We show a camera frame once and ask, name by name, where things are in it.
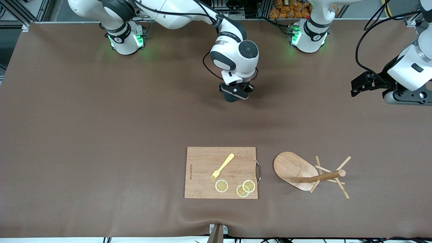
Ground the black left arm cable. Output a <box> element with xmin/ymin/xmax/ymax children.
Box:
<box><xmin>355</xmin><ymin>0</ymin><xmax>426</xmax><ymax>82</ymax></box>

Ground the orange bread rolls pile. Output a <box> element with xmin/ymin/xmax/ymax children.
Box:
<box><xmin>269</xmin><ymin>0</ymin><xmax>313</xmax><ymax>19</ymax></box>

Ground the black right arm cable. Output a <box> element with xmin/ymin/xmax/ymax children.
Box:
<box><xmin>133</xmin><ymin>0</ymin><xmax>259</xmax><ymax>81</ymax></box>

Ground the yellow plastic fork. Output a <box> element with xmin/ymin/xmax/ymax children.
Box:
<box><xmin>210</xmin><ymin>153</ymin><xmax>235</xmax><ymax>182</ymax></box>

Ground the dark teal cup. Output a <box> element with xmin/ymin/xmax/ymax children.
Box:
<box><xmin>224</xmin><ymin>92</ymin><xmax>248</xmax><ymax>103</ymax></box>

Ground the brown table mat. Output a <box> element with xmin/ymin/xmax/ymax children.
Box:
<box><xmin>0</xmin><ymin>19</ymin><xmax>432</xmax><ymax>238</ymax></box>

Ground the wooden mug tree rack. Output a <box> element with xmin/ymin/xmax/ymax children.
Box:
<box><xmin>273</xmin><ymin>151</ymin><xmax>352</xmax><ymax>199</ymax></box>

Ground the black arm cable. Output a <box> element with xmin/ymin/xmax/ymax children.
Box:
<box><xmin>133</xmin><ymin>0</ymin><xmax>259</xmax><ymax>81</ymax></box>
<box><xmin>355</xmin><ymin>0</ymin><xmax>426</xmax><ymax>82</ymax></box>

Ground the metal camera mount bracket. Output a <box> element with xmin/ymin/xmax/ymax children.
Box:
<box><xmin>207</xmin><ymin>223</ymin><xmax>228</xmax><ymax>243</ymax></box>

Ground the aluminium frame strut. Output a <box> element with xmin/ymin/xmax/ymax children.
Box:
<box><xmin>404</xmin><ymin>13</ymin><xmax>422</xmax><ymax>27</ymax></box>
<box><xmin>0</xmin><ymin>0</ymin><xmax>54</xmax><ymax>31</ymax></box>

